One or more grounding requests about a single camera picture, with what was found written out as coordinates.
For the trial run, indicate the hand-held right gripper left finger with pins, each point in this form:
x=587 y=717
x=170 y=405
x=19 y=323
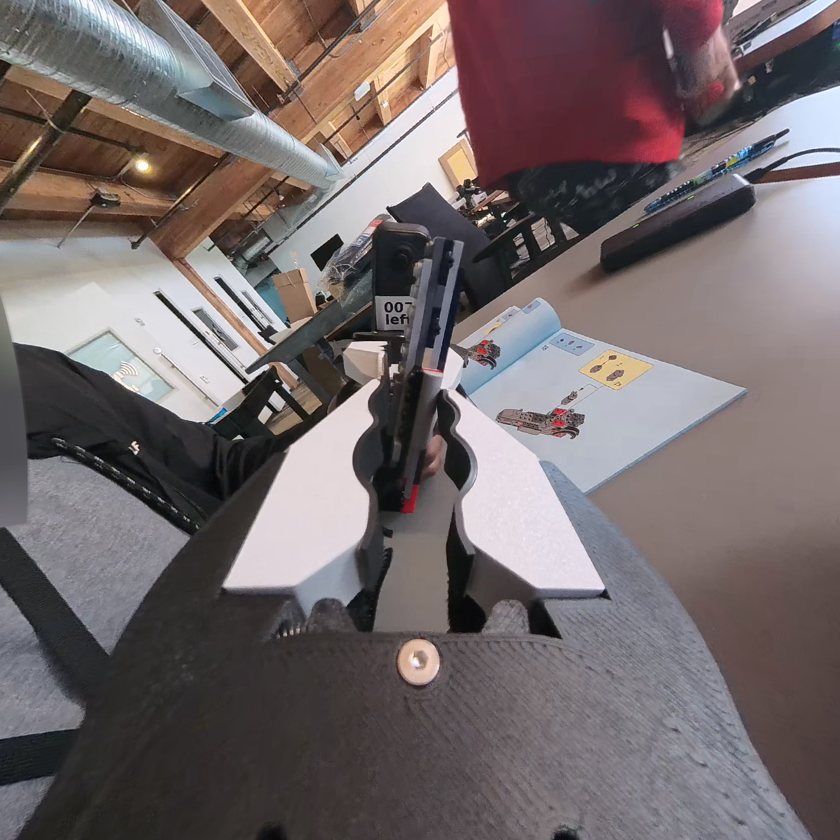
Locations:
x=302 y=518

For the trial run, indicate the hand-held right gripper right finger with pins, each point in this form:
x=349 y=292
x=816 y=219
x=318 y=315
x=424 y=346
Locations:
x=525 y=518

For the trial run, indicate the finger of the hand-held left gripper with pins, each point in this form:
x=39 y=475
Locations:
x=366 y=362
x=456 y=371

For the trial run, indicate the grey brick model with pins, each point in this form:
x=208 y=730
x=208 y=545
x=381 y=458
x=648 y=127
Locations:
x=430 y=315

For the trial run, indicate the person's left forearm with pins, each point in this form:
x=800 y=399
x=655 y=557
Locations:
x=249 y=453

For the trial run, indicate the grey desk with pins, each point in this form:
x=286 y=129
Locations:
x=722 y=361

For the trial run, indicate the person's left hand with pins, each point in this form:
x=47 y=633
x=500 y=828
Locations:
x=431 y=459

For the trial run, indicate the clear plastic wrapped bundle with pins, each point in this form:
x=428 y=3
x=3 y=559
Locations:
x=348 y=262

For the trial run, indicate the black computer monitor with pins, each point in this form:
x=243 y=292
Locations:
x=327 y=253

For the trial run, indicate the cardboard box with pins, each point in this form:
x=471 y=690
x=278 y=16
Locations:
x=295 y=292

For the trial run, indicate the cardboard panel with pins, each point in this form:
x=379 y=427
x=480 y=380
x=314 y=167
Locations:
x=458 y=164

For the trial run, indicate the brick instruction booklet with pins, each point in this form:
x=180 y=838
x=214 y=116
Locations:
x=623 y=407

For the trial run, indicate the person's black jacket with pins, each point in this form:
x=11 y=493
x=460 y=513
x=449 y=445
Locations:
x=98 y=407

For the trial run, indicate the person's grey shirt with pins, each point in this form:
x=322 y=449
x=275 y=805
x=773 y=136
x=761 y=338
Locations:
x=79 y=590

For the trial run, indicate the black power bank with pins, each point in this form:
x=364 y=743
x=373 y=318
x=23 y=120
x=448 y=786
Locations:
x=682 y=220

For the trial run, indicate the blue pen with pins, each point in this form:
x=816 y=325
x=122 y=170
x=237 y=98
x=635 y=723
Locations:
x=715 y=170

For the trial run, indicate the silver ventilation duct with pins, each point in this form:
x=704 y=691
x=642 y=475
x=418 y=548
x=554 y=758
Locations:
x=131 y=59

